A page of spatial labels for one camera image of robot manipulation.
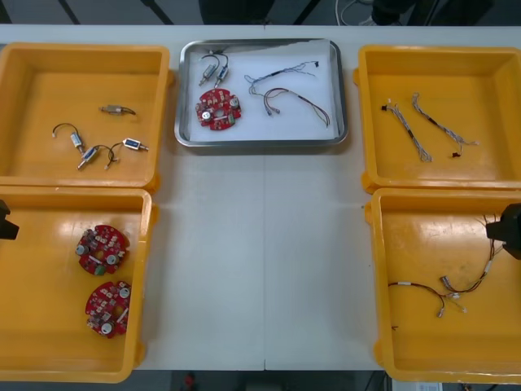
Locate yellow-orange plastic bin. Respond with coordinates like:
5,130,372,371
0,185,160,384
352,44,521,192
0,42,174,193
364,187,521,384

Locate blue label solenoid with cable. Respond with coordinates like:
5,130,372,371
108,138,150,162
212,51,230,89
77,144,113,171

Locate blue-white wire harness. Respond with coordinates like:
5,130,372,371
243,59,321,97

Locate white floor cable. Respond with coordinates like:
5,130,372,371
335,0,374,27

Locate round red circuit board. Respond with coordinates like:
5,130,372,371
75,224,131,276
85,280,133,340
195,87,242,132

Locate grey twisted wire harness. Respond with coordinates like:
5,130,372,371
379,99,435,163
411,92,481,147

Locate black metal frame leg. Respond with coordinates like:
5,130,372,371
59,0,81,25
291,0,321,25

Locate steel tray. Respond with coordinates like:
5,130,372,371
173,38,350,155

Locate metal solenoid with black cable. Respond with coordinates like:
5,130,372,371
99,104,137,119

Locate red-brown wire harness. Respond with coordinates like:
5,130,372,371
261,86,332,130
436,213,510,319
387,280,447,303

